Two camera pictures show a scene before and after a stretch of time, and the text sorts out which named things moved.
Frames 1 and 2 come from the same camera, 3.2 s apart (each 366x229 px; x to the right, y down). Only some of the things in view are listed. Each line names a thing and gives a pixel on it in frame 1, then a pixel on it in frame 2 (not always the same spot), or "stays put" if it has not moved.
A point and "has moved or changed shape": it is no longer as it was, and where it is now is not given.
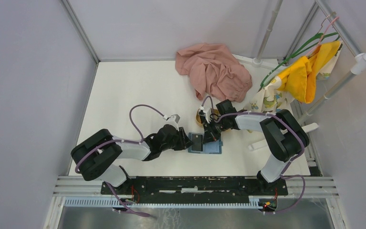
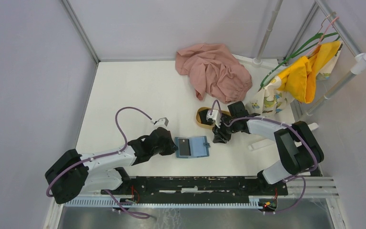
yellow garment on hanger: x=299 y=78 stays put
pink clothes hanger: x=322 y=37 stays put
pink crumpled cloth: x=213 y=70 stays put
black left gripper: x=185 y=141 → x=172 y=147
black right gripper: x=209 y=135 → x=219 y=136
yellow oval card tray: x=215 y=113 stays put
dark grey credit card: x=197 y=140 has moved or changed shape
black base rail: x=198 y=190 stays put
